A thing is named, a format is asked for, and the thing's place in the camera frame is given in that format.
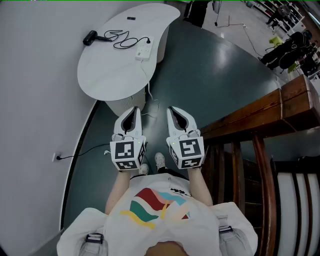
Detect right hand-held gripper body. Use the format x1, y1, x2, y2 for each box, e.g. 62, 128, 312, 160
166, 129, 205, 170

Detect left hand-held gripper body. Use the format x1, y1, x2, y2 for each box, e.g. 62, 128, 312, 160
109, 133, 147, 172

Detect white power strip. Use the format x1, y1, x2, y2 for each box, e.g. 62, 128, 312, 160
135, 35, 155, 62

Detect person's left forearm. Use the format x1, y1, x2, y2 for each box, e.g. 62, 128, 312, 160
104, 169, 133, 215

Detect person's right forearm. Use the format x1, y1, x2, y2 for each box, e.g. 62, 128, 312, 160
187, 167, 214, 207

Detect black hair dryer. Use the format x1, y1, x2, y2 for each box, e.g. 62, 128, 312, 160
82, 30, 113, 47

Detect white ribbed table leg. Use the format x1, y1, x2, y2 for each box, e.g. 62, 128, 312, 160
156, 23, 171, 63
104, 86, 147, 117

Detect person's black trousers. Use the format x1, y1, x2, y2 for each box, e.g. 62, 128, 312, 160
157, 166, 190, 181

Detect person's white right shoe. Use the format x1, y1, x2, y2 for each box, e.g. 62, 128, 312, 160
154, 152, 166, 173

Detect brown wooden sideboard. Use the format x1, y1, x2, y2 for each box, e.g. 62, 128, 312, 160
199, 74, 320, 141

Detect brown wooden chair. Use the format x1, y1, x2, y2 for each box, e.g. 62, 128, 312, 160
203, 134, 320, 256

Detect person's white printed shirt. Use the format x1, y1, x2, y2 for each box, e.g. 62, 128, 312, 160
56, 173, 258, 256

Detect black floor-standing equipment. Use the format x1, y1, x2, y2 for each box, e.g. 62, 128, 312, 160
183, 0, 210, 28

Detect green stool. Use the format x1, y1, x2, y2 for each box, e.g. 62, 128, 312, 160
269, 36, 283, 48

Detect black wall socket cable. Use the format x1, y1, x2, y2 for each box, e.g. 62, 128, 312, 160
56, 143, 111, 161

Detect white power strip cable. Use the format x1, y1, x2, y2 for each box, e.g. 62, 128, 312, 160
139, 59, 161, 118

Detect black hair dryer cable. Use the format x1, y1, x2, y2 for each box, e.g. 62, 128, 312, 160
103, 29, 150, 50

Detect grey left backpack strap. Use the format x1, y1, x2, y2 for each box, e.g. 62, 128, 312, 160
79, 232, 108, 256

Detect grey backpack strap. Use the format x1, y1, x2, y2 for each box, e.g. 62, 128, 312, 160
79, 232, 108, 256
217, 214, 251, 256

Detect grey right backpack strap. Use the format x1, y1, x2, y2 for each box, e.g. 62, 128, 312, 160
217, 214, 251, 256

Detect black floor cable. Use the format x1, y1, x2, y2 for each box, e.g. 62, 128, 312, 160
214, 14, 265, 58

